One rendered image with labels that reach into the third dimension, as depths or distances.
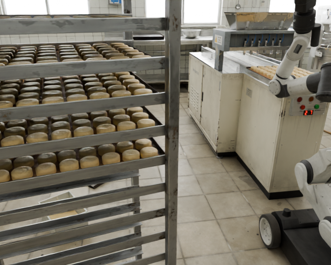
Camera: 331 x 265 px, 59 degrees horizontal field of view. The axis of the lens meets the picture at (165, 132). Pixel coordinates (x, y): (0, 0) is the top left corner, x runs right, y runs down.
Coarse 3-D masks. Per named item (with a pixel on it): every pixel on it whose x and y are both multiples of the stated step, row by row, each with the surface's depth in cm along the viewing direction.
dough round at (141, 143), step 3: (138, 141) 92; (141, 141) 92; (144, 141) 92; (147, 141) 92; (150, 141) 92; (138, 144) 90; (141, 144) 90; (144, 144) 90; (147, 144) 90; (150, 144) 91; (138, 147) 90; (141, 147) 90
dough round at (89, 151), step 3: (84, 147) 88; (87, 147) 88; (90, 147) 88; (81, 150) 86; (84, 150) 86; (87, 150) 86; (90, 150) 86; (93, 150) 86; (81, 153) 84; (84, 153) 84; (87, 153) 84; (90, 153) 84; (93, 153) 85; (81, 156) 84; (84, 156) 84
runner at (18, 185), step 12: (156, 156) 82; (84, 168) 76; (96, 168) 76; (108, 168) 78; (120, 168) 79; (132, 168) 80; (12, 180) 70; (24, 180) 71; (36, 180) 72; (48, 180) 73; (60, 180) 74; (72, 180) 75; (0, 192) 70
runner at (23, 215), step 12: (120, 192) 82; (132, 192) 83; (144, 192) 85; (156, 192) 86; (60, 204) 77; (72, 204) 78; (84, 204) 79; (96, 204) 80; (0, 216) 72; (12, 216) 73; (24, 216) 74; (36, 216) 76
